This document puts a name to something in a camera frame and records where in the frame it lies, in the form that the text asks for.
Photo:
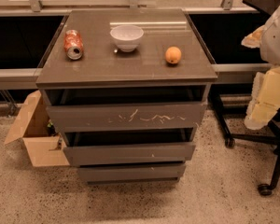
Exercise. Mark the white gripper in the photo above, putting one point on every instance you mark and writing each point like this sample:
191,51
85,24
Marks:
277,41

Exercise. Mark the grey top drawer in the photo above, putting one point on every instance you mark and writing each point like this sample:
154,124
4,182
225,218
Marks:
123,117

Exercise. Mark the grey drawer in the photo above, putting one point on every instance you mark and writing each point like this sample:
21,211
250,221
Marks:
132,173
136,153
123,117

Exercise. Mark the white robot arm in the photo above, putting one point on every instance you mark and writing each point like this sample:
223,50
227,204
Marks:
270,46

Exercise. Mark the grey drawer cabinet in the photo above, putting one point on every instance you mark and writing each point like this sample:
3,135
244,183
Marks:
105,75

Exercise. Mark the grey bottom drawer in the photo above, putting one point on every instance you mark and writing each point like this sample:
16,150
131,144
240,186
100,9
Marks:
132,173

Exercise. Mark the grey middle drawer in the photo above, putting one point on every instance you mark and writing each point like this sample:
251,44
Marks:
136,153

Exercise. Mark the open cardboard box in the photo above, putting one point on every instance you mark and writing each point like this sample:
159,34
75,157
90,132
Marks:
31,126

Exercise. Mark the black office chair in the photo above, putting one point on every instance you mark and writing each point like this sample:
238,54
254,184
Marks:
230,138

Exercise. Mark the orange fruit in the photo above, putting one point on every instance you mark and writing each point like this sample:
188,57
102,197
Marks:
173,55

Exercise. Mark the white bowl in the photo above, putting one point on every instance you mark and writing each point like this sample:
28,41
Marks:
127,37

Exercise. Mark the crushed orange soda can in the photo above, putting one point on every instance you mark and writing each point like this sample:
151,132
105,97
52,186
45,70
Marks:
73,44

